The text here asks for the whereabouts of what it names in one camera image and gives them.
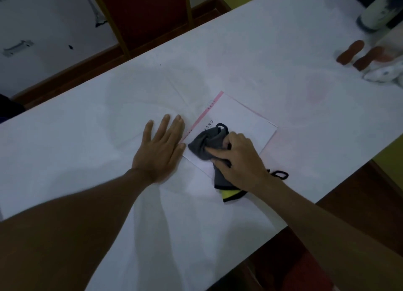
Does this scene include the person's left hand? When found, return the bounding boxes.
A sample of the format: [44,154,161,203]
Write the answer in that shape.
[132,114,187,184]

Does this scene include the person's right hand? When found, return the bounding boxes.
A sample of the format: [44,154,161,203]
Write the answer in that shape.
[206,132,271,192]

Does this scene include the person's left forearm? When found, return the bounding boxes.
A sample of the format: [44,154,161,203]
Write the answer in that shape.
[0,168,155,291]

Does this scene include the person's right forearm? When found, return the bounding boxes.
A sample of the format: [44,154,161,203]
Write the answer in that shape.
[251,174,403,291]

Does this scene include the white paper sheet pink edge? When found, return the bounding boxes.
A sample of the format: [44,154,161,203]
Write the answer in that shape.
[182,91,278,180]

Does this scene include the white table cover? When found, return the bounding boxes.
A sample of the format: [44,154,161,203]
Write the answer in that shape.
[0,0,403,291]

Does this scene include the brown oblong object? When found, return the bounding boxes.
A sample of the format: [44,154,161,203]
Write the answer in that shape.
[353,46,394,71]
[336,40,365,66]

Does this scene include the white patterned cloth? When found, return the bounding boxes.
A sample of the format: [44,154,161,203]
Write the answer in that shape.
[362,59,403,87]

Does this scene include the white cylinder bottle dark print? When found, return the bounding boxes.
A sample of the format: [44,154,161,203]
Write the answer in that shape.
[356,0,403,33]

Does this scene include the red chair wooden frame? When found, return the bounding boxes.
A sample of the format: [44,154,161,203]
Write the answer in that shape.
[86,0,194,60]

